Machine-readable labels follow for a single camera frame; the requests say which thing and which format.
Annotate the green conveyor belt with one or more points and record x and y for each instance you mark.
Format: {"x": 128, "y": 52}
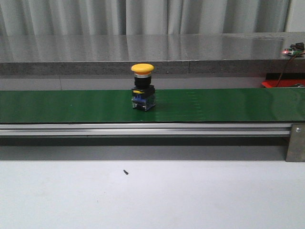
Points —
{"x": 176, "y": 105}

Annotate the grey stone counter slab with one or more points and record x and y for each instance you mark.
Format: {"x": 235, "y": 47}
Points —
{"x": 169, "y": 54}

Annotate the red plastic tray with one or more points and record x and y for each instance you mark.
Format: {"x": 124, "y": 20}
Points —
{"x": 289, "y": 83}

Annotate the small green circuit board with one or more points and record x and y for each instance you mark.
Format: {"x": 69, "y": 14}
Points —
{"x": 297, "y": 49}

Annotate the grey pleated curtain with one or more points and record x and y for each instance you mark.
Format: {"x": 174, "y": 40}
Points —
{"x": 131, "y": 17}

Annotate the aluminium conveyor side rail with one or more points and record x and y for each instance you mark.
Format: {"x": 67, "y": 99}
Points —
{"x": 146, "y": 129}

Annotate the steel conveyor support bracket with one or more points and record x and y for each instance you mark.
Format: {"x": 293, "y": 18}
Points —
{"x": 296, "y": 148}

